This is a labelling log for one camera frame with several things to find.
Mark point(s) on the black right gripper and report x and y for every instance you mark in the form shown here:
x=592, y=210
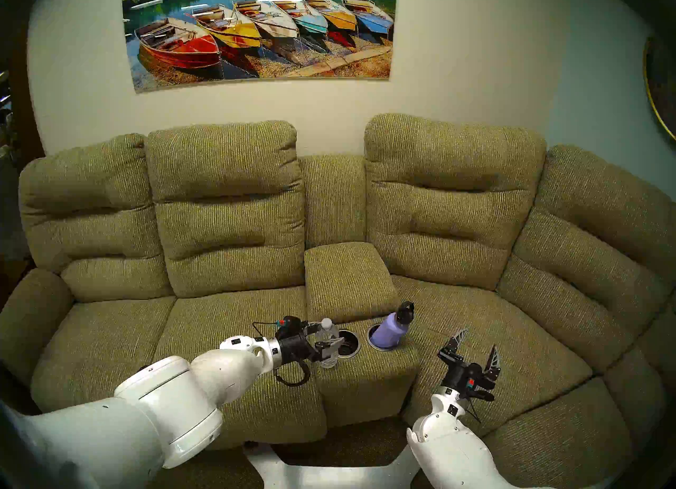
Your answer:
x=465, y=372

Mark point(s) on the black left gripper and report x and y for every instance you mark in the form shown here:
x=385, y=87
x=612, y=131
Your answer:
x=296, y=348

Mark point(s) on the clear plastic water bottle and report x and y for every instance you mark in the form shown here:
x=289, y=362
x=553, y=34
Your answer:
x=329, y=356

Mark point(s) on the purple bottle with black lid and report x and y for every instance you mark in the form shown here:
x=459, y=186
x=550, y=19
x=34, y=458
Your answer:
x=390, y=329

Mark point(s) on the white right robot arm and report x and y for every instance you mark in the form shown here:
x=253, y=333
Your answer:
x=449, y=451

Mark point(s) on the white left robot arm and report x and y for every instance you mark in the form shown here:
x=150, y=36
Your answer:
x=158, y=414

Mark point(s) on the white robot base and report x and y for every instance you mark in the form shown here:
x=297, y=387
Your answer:
x=327, y=475

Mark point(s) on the round black cup holder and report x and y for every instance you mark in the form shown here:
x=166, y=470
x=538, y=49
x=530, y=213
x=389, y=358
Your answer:
x=350, y=344
x=374, y=344

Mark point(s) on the olive green fabric sofa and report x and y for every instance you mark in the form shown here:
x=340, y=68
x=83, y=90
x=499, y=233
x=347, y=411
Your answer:
x=449, y=229

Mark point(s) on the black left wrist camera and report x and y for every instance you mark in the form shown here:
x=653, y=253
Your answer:
x=289, y=327

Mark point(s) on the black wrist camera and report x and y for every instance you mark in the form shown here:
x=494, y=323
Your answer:
x=289, y=327
x=478, y=387

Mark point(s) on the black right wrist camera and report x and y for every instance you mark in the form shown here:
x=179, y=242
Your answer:
x=478, y=387

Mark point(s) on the colourful boats wall picture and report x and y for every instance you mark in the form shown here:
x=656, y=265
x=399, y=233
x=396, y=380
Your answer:
x=253, y=23

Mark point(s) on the gold rimmed wall clock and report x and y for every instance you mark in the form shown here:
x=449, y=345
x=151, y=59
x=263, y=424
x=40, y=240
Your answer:
x=663, y=86

